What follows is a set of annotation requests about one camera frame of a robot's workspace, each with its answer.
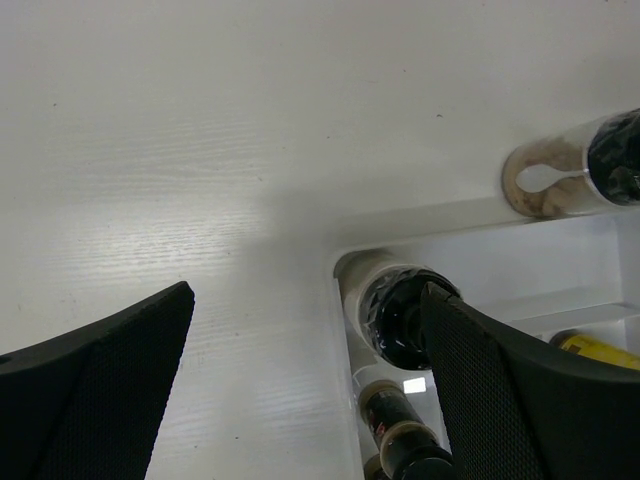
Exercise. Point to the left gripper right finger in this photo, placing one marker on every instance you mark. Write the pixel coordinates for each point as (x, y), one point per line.
(515, 407)

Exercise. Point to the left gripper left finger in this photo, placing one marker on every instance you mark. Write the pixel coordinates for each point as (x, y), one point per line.
(88, 404)

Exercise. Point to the tall gold-banded bottle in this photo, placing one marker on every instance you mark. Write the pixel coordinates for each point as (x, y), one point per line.
(579, 343)

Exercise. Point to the small dark spice jar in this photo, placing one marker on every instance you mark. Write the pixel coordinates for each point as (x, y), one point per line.
(399, 433)

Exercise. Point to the white-filled jar black cap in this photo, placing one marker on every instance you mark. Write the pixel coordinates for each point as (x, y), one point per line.
(381, 298)

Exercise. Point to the white plastic organizer tray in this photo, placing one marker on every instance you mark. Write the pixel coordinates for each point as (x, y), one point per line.
(539, 277)

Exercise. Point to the brown-filled jar black cap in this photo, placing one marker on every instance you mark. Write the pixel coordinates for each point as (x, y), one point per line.
(591, 168)

